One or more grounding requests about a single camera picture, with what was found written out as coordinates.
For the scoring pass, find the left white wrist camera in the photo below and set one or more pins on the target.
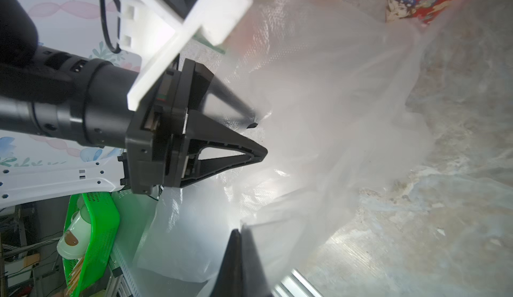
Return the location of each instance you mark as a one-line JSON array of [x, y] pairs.
[[157, 31]]

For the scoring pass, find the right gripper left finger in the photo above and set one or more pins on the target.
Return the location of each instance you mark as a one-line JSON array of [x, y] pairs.
[[229, 282]]

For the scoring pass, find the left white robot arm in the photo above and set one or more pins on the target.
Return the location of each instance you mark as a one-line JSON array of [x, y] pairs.
[[58, 95]]

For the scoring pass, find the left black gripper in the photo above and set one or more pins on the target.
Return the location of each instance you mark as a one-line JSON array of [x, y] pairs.
[[164, 149]]

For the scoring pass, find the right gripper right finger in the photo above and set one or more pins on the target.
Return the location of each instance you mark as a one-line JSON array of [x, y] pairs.
[[254, 279]]

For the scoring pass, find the green plastic basket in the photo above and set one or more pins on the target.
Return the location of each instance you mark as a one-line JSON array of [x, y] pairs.
[[90, 228]]

